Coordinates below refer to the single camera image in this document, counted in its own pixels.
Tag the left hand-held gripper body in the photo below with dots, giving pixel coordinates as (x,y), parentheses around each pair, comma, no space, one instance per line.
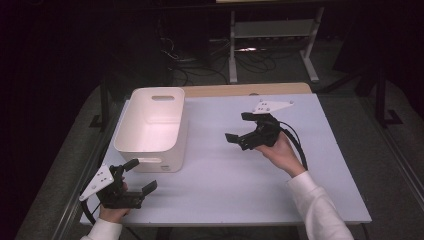
(115,196)

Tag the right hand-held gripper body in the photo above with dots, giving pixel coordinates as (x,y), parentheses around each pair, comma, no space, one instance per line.
(263,135)

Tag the white plastic storage bin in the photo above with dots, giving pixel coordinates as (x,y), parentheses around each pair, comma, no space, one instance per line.
(150,133)

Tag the person's left hand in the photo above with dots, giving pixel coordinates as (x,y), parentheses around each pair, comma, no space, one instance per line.
(113,215)

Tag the person's right hand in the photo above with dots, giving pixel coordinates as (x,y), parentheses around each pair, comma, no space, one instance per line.
(283,153)

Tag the wooden table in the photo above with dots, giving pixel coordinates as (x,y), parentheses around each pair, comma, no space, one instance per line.
(246,90)

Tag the black metal stand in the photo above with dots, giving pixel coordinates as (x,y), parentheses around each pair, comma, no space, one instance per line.
(105,100)
(381,100)

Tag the white metal rack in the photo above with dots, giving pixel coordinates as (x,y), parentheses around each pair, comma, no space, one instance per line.
(273,28)

